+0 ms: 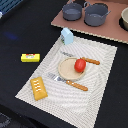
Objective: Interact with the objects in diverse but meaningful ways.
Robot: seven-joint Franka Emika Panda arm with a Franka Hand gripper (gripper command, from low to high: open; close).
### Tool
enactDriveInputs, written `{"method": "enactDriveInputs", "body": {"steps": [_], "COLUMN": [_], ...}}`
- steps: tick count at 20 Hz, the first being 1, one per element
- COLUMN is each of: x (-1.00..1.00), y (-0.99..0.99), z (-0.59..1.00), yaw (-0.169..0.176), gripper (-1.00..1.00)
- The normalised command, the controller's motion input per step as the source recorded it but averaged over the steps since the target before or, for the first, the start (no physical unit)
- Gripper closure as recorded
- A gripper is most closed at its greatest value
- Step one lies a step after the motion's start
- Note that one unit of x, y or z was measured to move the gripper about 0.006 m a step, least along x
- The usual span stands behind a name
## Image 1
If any orange bread loaf toy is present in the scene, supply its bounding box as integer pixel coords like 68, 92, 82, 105
30, 77, 48, 100

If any red tomato toy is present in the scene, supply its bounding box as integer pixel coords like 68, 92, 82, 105
74, 59, 86, 72

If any yellow butter box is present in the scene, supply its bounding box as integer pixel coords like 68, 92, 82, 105
21, 54, 40, 62

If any knife with wooden handle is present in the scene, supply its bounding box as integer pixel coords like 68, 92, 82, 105
60, 51, 100, 65

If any beige bowl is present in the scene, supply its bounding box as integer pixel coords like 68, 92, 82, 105
121, 7, 128, 30

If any white woven placemat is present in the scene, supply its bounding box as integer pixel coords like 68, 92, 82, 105
16, 37, 117, 128

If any fork with wooden handle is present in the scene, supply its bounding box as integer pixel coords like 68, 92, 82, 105
48, 73, 88, 91

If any small grey pot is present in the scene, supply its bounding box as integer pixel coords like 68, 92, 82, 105
62, 3, 82, 21

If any large grey pot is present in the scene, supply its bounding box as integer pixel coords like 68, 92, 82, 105
84, 2, 110, 27

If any light blue milk carton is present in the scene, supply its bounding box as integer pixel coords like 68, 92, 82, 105
61, 28, 73, 45

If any brown stove board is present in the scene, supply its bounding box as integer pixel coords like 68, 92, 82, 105
51, 1, 128, 43

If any round wooden plate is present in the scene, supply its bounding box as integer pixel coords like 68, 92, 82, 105
58, 57, 85, 81

